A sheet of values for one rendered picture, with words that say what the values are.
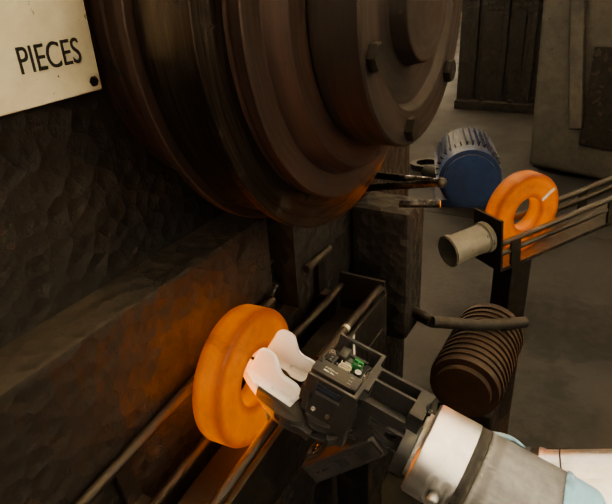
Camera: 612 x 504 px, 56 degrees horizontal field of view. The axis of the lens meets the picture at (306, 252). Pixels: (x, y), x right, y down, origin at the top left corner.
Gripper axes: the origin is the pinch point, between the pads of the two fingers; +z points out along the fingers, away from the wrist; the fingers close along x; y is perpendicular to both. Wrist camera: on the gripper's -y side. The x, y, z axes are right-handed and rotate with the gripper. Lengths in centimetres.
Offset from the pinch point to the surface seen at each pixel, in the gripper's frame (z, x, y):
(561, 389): -47, -106, -67
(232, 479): -5.7, 9.2, -5.7
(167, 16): 8.4, 5.1, 34.7
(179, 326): 6.6, 3.4, 3.4
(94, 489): 3.3, 18.4, -4.1
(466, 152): 20, -216, -53
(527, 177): -16, -64, 6
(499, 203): -14, -60, 1
